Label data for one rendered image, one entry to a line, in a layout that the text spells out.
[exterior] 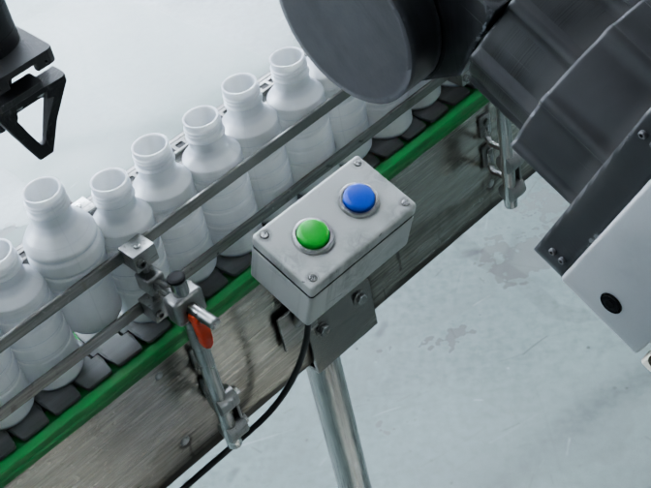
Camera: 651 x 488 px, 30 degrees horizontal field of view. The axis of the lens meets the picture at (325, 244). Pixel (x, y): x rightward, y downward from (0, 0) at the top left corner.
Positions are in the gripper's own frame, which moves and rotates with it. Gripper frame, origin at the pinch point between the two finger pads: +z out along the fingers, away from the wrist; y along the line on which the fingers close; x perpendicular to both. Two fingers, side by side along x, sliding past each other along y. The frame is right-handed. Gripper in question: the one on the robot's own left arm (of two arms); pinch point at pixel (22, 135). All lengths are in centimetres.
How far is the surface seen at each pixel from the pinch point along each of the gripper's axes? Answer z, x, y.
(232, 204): 18.8, 16.2, 2.8
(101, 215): 12.5, 4.0, -0.1
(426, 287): 127, 90, -53
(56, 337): 19.5, -5.6, 2.1
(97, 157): 129, 75, -154
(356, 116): 20.1, 34.6, 2.1
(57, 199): 6.9, 0.1, 1.3
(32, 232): 10.0, -2.5, -0.8
